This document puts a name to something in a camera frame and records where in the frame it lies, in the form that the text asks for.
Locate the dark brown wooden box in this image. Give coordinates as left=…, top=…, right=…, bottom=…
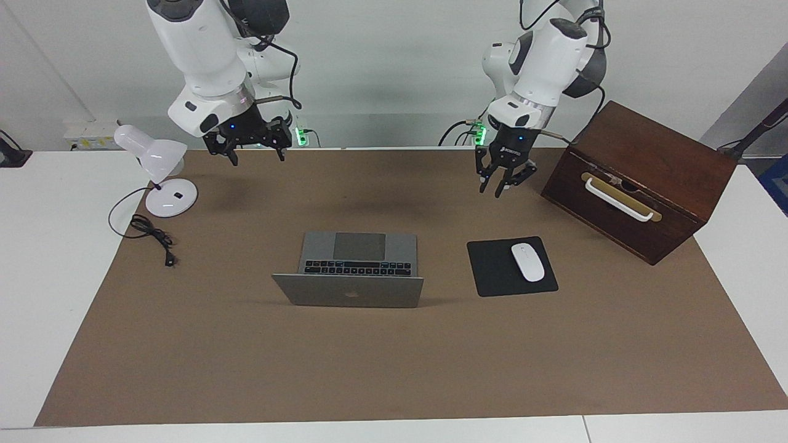
left=541, top=100, right=738, bottom=266

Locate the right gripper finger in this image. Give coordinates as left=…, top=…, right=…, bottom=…
left=204, top=131, right=239, bottom=167
left=263, top=117, right=293, bottom=162

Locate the white power strip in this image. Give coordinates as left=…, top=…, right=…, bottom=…
left=63, top=120, right=121, bottom=151

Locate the brown table mat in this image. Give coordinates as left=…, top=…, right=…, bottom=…
left=34, top=148, right=788, bottom=427

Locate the black lamp power cord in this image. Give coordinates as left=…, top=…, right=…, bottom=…
left=108, top=186, right=177, bottom=268

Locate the black mouse pad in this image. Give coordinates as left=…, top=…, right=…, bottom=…
left=466, top=236, right=559, bottom=298

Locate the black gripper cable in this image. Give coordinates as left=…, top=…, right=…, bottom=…
left=252, top=34, right=302, bottom=111
left=537, top=86, right=607, bottom=147

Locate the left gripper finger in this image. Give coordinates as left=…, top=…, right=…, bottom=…
left=495, top=159, right=537, bottom=199
left=475, top=146, right=493, bottom=193

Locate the brass handle plate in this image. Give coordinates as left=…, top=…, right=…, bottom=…
left=581, top=172, right=663, bottom=223

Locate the blue plastic object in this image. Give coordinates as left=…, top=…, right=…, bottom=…
left=757, top=154, right=788, bottom=216

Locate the white computer mouse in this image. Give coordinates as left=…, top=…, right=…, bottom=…
left=511, top=243, right=546, bottom=283

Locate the white desk lamp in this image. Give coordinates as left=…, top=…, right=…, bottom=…
left=113, top=124, right=199, bottom=218

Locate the silver grey laptop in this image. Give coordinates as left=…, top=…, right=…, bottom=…
left=271, top=231, right=425, bottom=309

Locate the white box handle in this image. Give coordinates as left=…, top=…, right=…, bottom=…
left=584, top=177, right=654, bottom=222

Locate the black camera stand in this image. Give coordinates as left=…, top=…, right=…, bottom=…
left=0, top=130, right=33, bottom=168
left=716, top=97, right=788, bottom=162

